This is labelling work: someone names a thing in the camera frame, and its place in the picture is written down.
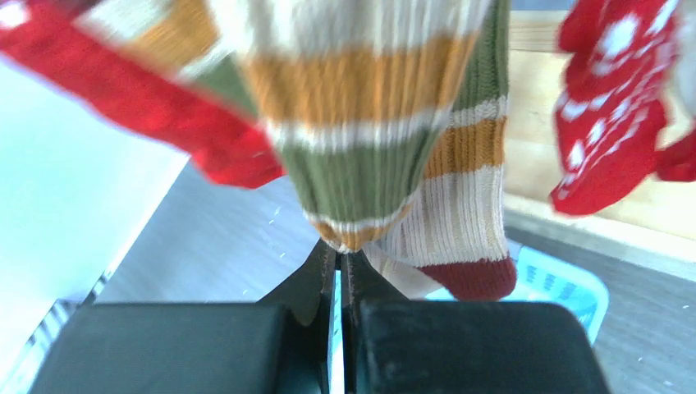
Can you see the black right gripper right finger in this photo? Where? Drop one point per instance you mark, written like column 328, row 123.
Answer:
column 359, row 281

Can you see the red snowflake sock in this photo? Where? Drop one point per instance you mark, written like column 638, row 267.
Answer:
column 610, row 112

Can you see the light blue plastic basket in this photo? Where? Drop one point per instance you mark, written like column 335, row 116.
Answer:
column 551, row 304

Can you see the striped beige sock front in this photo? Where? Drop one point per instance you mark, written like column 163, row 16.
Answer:
column 352, row 95

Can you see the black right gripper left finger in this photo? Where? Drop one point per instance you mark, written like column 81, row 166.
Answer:
column 305, row 349

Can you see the striped beige sock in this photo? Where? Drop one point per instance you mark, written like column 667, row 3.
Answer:
column 352, row 95
column 453, row 237

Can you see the red santa sock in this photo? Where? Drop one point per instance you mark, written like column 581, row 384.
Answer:
column 225, row 144

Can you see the wooden hanger stand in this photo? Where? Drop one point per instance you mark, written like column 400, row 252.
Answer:
column 614, row 206

